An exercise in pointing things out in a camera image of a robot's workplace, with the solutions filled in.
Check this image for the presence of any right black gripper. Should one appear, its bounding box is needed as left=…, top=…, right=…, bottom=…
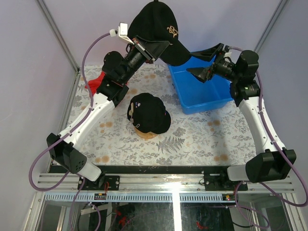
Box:
left=186, top=43, right=241, bottom=84

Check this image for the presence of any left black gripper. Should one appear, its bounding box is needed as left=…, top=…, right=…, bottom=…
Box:
left=119, top=34, right=167, bottom=83

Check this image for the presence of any black cap pink logo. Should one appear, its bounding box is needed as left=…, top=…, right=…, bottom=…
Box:
left=129, top=93, right=171, bottom=134

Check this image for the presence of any beige baseball cap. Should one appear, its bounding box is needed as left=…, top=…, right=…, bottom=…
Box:
left=127, top=102, right=134, bottom=120

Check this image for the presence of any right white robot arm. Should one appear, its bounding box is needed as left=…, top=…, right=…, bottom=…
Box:
left=187, top=43, right=296, bottom=190

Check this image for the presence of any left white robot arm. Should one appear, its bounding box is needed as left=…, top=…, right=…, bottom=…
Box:
left=47, top=37, right=170, bottom=190

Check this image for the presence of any blue plastic bin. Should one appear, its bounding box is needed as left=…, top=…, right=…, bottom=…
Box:
left=168, top=57, right=233, bottom=115

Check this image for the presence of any red cloth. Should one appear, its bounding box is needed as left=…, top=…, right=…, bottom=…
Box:
left=88, top=71, right=105, bottom=95

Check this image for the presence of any floral table mat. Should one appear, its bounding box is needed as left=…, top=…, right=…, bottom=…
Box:
left=81, top=64, right=256, bottom=166

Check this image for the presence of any wooden hat stand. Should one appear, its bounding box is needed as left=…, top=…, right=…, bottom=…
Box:
left=134, top=128, right=158, bottom=140

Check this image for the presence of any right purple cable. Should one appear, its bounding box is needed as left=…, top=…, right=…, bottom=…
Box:
left=228, top=45, right=308, bottom=229

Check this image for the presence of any purple cable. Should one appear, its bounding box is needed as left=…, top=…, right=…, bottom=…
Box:
left=228, top=45, right=308, bottom=229
left=28, top=32, right=114, bottom=231

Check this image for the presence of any left aluminium frame post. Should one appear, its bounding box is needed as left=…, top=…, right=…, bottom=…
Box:
left=36, top=0, right=80, bottom=73

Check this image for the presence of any aluminium frame post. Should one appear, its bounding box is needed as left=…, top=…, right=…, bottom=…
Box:
left=36, top=0, right=80, bottom=73
left=254, top=0, right=289, bottom=53

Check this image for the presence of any right aluminium frame post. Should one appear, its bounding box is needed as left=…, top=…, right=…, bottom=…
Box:
left=254, top=0, right=289, bottom=53

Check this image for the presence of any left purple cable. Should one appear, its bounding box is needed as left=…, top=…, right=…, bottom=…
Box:
left=28, top=32, right=114, bottom=231

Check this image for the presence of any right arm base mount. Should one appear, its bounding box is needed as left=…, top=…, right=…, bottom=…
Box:
left=201, top=165, right=249, bottom=192

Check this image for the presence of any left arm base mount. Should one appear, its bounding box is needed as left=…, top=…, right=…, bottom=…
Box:
left=82, top=172, right=120, bottom=192

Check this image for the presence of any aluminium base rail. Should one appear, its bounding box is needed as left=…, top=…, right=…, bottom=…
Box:
left=37, top=173, right=295, bottom=193

